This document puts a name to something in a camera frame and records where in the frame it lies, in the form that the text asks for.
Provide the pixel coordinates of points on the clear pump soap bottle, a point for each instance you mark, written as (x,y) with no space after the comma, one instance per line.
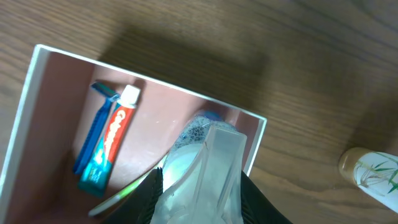
(202,174)

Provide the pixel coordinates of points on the green white toothbrush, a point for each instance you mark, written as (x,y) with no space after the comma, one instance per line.
(116,198)

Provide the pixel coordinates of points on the blue disposable razor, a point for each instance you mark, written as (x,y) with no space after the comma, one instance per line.
(110,96)

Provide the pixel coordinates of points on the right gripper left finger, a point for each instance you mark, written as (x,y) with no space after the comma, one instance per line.
(139,206)

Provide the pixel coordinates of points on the white cardboard box pink interior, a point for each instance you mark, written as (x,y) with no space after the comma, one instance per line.
(55,112)

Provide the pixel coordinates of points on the red green toothpaste tube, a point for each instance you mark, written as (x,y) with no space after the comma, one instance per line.
(96,174)

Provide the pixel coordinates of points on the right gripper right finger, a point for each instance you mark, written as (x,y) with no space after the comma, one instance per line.
(255,207)

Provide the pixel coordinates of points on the white botanical lotion tube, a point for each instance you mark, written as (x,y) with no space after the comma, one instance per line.
(375,173)

